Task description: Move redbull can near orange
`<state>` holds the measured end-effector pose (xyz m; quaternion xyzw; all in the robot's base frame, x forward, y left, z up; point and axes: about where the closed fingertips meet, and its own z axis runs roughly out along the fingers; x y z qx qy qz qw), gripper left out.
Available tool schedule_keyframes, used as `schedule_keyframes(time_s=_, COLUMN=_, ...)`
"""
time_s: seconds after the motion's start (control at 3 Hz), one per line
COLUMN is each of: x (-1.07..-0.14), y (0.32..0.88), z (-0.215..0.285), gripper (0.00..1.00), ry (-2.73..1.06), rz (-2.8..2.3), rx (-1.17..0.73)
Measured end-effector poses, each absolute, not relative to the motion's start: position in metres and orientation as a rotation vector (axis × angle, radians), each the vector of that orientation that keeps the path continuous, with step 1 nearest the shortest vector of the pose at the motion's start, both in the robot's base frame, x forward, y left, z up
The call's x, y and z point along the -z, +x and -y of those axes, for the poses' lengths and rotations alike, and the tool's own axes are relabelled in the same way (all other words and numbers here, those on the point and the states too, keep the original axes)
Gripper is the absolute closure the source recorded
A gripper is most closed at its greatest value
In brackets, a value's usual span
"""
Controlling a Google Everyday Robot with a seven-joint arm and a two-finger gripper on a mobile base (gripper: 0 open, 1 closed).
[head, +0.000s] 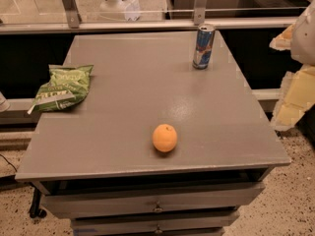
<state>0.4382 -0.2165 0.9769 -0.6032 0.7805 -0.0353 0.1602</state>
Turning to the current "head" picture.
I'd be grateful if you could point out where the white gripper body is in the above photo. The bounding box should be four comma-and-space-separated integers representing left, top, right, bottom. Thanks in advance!
290, 1, 315, 65

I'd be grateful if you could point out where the green chip bag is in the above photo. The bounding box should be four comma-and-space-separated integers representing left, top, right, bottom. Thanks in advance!
28, 65, 94, 115

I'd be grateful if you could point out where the lower grey drawer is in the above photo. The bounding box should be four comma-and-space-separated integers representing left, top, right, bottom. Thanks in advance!
71, 210, 239, 236

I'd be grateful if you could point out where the black floor cable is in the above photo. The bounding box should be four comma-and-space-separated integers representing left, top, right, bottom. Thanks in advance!
0, 153, 18, 173

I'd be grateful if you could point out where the grey drawer cabinet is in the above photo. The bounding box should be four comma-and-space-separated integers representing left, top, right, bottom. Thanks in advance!
17, 31, 289, 236

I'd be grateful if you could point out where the blue silver redbull can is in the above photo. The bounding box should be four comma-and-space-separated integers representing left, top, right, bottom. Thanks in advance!
193, 24, 216, 70

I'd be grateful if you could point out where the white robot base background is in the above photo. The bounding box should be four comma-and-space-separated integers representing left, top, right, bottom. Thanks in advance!
99, 0, 141, 22

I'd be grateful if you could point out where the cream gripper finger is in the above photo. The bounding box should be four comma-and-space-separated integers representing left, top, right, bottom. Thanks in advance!
269, 25, 294, 51
271, 65, 315, 131

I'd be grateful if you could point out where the grey drawer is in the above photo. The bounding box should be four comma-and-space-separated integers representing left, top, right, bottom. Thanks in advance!
42, 182, 265, 218
71, 210, 239, 236

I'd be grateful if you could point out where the orange fruit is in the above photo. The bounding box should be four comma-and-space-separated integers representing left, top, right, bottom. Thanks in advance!
152, 124, 177, 152

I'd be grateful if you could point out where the top grey drawer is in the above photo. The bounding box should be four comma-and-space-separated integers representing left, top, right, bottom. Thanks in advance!
42, 182, 265, 218

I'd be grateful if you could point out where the metal railing frame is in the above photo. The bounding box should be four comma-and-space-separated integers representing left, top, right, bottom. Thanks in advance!
0, 0, 315, 34

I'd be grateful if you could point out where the black caster wheel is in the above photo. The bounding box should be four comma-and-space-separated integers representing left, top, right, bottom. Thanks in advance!
29, 189, 47, 218

